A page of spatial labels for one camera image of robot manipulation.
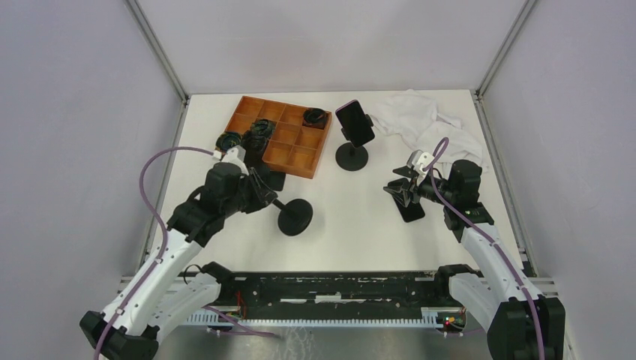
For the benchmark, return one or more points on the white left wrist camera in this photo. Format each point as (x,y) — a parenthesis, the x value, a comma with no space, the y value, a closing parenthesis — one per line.
(234,155)

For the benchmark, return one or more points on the orange wooden compartment tray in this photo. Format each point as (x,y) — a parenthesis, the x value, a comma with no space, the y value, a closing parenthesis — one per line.
(293,149)

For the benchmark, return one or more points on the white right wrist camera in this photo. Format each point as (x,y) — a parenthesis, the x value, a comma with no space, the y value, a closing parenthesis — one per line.
(420,163)

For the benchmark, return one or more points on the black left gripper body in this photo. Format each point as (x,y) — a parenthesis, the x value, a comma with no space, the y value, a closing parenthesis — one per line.
(247,199)

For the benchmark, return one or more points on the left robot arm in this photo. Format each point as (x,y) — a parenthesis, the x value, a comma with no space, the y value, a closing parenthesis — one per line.
(174,248)

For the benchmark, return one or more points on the small black phone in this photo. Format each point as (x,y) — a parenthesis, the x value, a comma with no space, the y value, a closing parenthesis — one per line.
(412,212)

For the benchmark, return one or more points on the white slotted cable duct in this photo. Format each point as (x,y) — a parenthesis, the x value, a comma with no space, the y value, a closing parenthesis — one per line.
(210,315)

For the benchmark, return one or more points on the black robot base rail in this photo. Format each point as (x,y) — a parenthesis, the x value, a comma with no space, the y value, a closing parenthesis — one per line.
(332,295)

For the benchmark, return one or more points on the rolled tie top right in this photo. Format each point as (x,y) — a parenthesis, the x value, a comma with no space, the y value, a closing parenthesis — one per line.
(315,118)

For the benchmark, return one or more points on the purple edged black phone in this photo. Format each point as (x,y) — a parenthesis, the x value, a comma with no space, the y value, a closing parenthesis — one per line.
(357,127)

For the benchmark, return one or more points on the rolled green patterned tie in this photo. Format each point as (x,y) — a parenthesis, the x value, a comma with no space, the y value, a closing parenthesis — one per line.
(263,127)

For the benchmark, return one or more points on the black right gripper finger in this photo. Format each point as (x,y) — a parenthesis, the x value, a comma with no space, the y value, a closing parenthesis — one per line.
(406,172)
(400,190)

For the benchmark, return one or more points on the white crumpled cloth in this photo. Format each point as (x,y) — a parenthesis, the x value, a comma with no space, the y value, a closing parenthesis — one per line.
(417,120)

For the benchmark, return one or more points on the black flat easel phone stand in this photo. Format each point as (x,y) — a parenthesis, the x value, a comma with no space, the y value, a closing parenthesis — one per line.
(275,180)

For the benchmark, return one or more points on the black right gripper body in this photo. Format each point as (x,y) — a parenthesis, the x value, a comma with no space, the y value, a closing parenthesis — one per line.
(427,189)

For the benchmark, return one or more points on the rolled dark patterned tie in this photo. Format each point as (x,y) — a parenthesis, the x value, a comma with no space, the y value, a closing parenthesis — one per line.
(255,147)

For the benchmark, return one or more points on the rolled blue yellow tie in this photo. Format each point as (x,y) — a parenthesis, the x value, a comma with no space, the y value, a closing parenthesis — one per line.
(228,140)

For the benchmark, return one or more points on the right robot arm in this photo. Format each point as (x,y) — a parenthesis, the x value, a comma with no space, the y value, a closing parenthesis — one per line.
(492,258)

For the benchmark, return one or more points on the black round base phone stand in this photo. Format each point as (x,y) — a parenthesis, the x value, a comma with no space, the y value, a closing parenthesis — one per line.
(351,158)

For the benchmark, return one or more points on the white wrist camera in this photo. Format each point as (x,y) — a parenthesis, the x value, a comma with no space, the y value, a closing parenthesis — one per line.
(234,155)
(420,163)

